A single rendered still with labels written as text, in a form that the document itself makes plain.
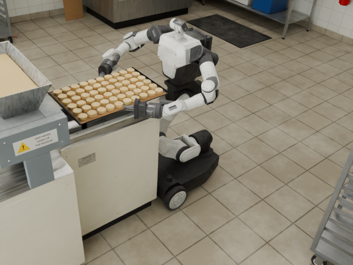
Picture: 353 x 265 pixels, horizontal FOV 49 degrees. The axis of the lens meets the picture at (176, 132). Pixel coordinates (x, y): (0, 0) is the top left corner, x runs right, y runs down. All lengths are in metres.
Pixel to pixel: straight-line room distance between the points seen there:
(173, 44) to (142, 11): 3.69
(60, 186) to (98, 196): 0.54
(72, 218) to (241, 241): 1.23
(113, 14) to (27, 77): 3.98
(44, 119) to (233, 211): 1.72
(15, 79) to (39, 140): 0.35
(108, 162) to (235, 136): 1.69
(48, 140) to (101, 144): 0.51
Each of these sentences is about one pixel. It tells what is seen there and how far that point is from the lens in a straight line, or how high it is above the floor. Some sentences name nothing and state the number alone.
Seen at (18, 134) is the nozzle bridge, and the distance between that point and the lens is 1.80.
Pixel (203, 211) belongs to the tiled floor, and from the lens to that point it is 3.01.
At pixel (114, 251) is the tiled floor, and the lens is 2.75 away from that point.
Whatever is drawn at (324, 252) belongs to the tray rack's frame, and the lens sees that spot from 2.80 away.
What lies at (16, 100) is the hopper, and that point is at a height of 1.28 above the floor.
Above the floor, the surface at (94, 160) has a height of 0.68.
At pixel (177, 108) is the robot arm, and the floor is 1.05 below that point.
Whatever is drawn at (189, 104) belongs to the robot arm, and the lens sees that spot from 2.18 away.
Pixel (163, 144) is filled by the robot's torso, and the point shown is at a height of 0.51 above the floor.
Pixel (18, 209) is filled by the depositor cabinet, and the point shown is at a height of 0.75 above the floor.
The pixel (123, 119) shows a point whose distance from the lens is 2.32.
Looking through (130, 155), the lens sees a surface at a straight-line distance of 2.50.
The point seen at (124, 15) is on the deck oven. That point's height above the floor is 0.20.
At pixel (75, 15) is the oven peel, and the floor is 0.06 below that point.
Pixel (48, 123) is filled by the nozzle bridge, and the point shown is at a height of 1.17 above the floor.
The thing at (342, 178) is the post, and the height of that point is 0.77.
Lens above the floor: 2.20
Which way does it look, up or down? 36 degrees down
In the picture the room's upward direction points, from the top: 4 degrees clockwise
